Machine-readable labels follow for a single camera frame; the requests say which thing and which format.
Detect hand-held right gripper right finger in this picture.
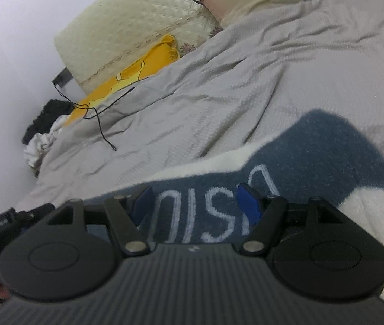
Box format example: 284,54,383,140
237,182,347,257

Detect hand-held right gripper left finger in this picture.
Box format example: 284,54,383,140
44,186,155,257

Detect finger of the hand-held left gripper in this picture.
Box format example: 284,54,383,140
16,203,57,228

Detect white sweater with blue stripes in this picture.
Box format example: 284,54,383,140
87,108,384,307

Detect white clothes pile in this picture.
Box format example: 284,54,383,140
23,115,71,170

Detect black clothes pile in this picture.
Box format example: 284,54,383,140
22,99,75,144

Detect grey bed sheet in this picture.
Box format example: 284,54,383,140
16,0,384,210

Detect black power strip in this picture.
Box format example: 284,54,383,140
52,68,75,89

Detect yellow pillow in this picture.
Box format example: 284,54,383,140
64,34,181,127

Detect cream quilted headboard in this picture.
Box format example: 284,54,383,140
54,0,257,95

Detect plaid pillow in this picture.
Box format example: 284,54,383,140
193,0,355,29

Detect black charging cable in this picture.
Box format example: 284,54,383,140
54,84,136,151

